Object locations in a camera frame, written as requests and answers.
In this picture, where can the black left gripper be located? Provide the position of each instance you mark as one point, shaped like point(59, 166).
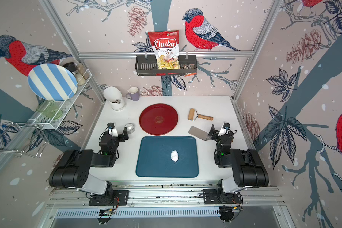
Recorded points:
point(122, 139)

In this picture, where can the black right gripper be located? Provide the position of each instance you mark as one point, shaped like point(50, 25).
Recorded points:
point(215, 134)

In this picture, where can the wooden rolling pin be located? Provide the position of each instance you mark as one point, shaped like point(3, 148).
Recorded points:
point(193, 115)

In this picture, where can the teal plastic tray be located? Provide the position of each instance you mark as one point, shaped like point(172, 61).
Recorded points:
point(154, 158)

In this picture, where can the white dough piece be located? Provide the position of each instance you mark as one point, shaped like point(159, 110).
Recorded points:
point(174, 156)

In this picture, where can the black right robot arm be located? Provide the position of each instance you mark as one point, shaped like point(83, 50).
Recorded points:
point(248, 170)

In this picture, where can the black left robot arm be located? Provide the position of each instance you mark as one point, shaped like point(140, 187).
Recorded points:
point(73, 169)

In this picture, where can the small round metal cutter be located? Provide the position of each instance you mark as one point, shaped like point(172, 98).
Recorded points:
point(130, 127)

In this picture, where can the round red tray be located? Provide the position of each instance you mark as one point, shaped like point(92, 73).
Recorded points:
point(158, 119)

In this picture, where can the purple mug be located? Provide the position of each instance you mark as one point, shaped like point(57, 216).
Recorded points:
point(133, 94)

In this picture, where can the white cutlery holder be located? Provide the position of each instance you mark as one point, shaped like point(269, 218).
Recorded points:
point(114, 98)

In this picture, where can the green glass cup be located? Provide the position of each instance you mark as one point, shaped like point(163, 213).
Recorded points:
point(50, 110)

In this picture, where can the dark lid spice jar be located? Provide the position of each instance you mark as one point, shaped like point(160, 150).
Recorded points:
point(71, 67)

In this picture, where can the blue white striped plate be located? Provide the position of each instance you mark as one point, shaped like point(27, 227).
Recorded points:
point(52, 82)

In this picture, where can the red cassava chips bag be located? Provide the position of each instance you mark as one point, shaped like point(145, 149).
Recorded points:
point(166, 48)

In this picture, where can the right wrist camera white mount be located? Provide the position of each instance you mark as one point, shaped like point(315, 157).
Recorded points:
point(225, 130)

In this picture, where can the metal spatula wooden handle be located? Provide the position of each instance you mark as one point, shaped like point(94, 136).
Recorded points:
point(198, 133)

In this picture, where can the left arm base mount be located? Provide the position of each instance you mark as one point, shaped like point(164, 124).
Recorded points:
point(118, 198)

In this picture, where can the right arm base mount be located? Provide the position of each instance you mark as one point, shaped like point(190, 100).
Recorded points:
point(213, 197)

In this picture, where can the black wire wall basket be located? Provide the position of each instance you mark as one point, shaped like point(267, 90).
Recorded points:
point(147, 66)

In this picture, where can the white wire wall shelf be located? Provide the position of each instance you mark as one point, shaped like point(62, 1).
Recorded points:
point(48, 126)

